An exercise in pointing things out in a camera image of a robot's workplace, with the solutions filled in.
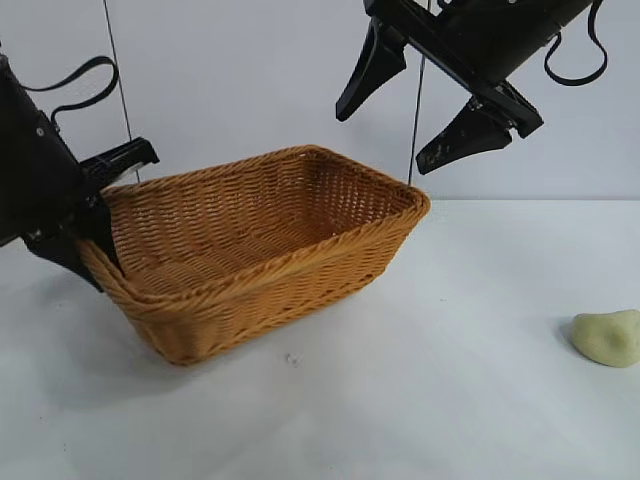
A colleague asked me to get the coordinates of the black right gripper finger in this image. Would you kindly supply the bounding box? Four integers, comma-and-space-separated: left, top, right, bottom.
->
335, 17, 407, 122
415, 97, 514, 175

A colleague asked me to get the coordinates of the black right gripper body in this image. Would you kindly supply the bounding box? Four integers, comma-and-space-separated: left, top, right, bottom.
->
363, 0, 561, 139

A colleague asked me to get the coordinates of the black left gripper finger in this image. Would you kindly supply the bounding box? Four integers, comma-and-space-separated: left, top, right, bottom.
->
74, 196, 121, 277
23, 219, 104, 292

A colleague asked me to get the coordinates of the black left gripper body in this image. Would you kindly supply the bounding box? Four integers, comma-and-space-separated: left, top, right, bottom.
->
0, 59, 161, 247

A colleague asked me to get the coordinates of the tan woven wicker basket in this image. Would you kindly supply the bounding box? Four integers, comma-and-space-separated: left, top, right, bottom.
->
77, 144, 432, 366

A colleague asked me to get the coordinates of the pale green egg yolk pastry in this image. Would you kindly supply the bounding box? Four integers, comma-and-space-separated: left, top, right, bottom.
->
569, 309, 640, 370

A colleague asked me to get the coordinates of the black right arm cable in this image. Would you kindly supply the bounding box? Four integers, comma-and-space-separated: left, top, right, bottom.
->
543, 0, 609, 85

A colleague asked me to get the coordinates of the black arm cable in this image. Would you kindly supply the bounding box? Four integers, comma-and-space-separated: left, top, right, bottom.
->
543, 0, 609, 85
22, 55, 120, 132

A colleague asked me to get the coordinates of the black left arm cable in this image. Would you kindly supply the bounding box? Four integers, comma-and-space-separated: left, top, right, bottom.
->
22, 55, 120, 132

